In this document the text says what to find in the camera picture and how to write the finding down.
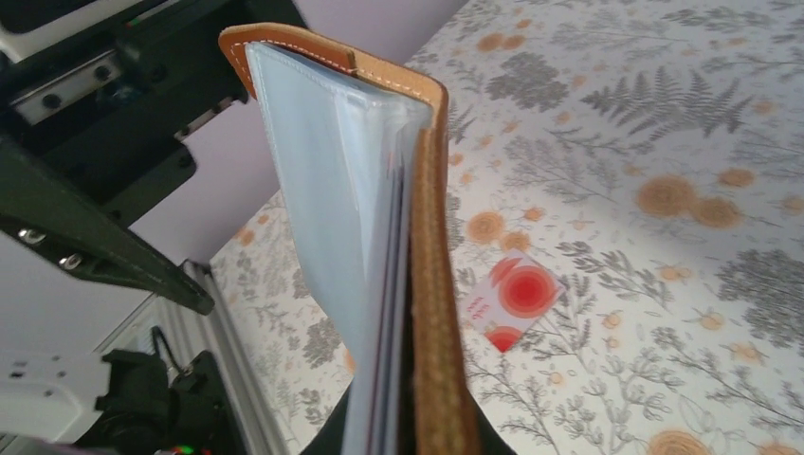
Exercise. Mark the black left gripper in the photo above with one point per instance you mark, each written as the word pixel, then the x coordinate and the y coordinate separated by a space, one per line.
pixel 108 111

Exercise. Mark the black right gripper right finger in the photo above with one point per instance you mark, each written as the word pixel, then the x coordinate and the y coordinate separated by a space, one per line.
pixel 491 441

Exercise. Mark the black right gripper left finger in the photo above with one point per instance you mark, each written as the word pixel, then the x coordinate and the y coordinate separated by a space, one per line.
pixel 329 439

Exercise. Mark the brown leather card holder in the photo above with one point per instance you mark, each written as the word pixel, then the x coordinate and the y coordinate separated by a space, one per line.
pixel 360 147

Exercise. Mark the aluminium mounting rail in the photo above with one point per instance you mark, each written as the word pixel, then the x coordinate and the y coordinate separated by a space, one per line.
pixel 220 351

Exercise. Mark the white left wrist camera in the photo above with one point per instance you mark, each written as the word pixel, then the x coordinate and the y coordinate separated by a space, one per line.
pixel 28 27

